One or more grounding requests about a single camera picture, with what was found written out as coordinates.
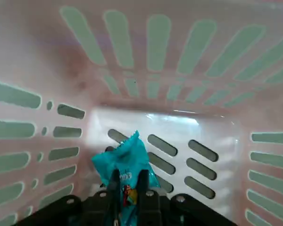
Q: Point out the pink plastic basket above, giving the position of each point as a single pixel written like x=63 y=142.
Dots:
x=202 y=113

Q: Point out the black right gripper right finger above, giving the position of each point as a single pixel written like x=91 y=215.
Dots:
x=160 y=209

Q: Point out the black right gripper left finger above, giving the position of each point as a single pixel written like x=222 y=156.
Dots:
x=85 y=209

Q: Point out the teal snack packet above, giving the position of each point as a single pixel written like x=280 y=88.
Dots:
x=125 y=153

